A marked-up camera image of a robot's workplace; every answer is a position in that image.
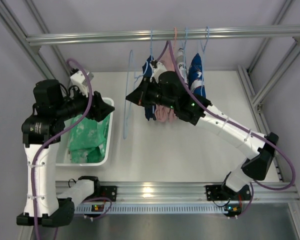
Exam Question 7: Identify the white printed trousers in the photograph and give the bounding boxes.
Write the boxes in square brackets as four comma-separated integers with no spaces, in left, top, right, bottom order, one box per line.
[175,48,189,86]

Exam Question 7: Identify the pink trousers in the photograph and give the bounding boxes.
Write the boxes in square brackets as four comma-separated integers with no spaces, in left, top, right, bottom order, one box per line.
[154,47,177,123]

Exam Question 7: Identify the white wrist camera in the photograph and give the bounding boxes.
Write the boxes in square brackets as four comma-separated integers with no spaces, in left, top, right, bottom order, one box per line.
[150,60,168,83]
[70,70,90,98]

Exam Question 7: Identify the light blue wire hanger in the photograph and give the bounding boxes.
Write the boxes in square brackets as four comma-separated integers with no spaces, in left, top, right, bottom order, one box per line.
[122,49,152,140]

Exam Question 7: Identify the slotted grey cable duct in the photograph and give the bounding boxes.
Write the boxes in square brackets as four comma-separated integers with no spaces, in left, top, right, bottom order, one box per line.
[74,203,239,215]

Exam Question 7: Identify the white plastic basket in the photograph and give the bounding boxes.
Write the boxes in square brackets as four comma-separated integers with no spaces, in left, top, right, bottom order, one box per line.
[56,113,114,167]

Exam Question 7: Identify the aluminium hanging rail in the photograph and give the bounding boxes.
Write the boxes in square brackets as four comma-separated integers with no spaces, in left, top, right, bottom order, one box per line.
[25,24,300,46]

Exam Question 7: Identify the blue patterned trousers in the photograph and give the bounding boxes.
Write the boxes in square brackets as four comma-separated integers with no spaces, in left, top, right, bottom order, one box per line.
[187,53,206,98]

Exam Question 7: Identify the front aluminium mounting rail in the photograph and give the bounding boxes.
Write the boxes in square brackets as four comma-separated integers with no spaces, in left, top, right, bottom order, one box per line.
[100,181,300,204]

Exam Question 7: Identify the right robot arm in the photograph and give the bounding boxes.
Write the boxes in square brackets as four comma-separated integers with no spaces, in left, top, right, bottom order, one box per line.
[125,71,279,199]

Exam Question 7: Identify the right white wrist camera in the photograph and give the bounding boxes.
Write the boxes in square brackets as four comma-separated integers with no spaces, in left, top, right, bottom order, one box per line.
[150,60,168,83]

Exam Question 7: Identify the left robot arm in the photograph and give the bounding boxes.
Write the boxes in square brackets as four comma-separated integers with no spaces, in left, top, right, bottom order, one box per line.
[16,79,115,228]

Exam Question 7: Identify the navy blue trousers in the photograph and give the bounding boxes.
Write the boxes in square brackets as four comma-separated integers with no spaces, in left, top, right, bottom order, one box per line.
[142,55,157,121]

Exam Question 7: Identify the green patterned trousers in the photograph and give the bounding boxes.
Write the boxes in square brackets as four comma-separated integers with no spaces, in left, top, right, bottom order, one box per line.
[68,115,110,164]

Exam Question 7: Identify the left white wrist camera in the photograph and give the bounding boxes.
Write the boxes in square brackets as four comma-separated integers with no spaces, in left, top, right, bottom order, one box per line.
[70,70,90,98]

